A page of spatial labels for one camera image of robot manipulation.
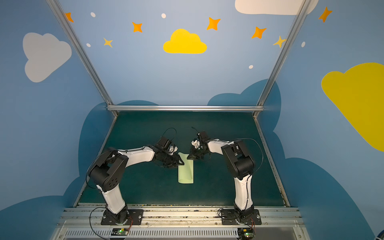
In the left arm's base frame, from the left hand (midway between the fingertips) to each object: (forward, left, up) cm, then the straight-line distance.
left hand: (182, 165), depth 90 cm
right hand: (+7, -3, -2) cm, 8 cm away
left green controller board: (-34, +29, -4) cm, 44 cm away
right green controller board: (-33, -33, -4) cm, 47 cm away
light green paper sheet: (-3, -2, -3) cm, 5 cm away
